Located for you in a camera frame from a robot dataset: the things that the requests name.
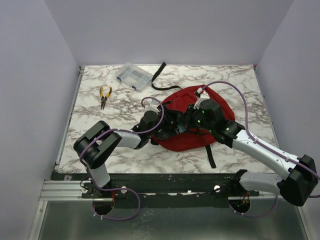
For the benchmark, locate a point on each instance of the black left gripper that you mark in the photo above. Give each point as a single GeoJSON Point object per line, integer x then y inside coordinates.
{"type": "Point", "coordinates": [170, 120]}

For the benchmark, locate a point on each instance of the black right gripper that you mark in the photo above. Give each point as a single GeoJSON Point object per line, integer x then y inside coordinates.
{"type": "Point", "coordinates": [192, 111]}

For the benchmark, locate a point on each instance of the red backpack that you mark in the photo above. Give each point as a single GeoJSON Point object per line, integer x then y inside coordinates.
{"type": "Point", "coordinates": [195, 138]}

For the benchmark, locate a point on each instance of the light blue notebook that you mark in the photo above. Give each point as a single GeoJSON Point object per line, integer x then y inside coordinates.
{"type": "Point", "coordinates": [180, 129]}

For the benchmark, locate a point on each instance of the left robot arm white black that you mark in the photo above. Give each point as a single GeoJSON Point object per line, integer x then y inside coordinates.
{"type": "Point", "coordinates": [97, 144]}

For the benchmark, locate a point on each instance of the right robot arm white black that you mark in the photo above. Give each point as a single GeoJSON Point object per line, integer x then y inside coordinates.
{"type": "Point", "coordinates": [293, 177]}

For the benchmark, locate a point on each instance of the clear plastic organizer box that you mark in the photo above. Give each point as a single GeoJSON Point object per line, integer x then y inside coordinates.
{"type": "Point", "coordinates": [133, 76]}

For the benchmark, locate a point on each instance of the yellow black pliers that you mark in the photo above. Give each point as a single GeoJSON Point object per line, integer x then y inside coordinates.
{"type": "Point", "coordinates": [104, 97]}

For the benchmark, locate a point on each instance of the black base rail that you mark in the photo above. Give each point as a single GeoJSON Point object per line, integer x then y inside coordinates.
{"type": "Point", "coordinates": [162, 190]}

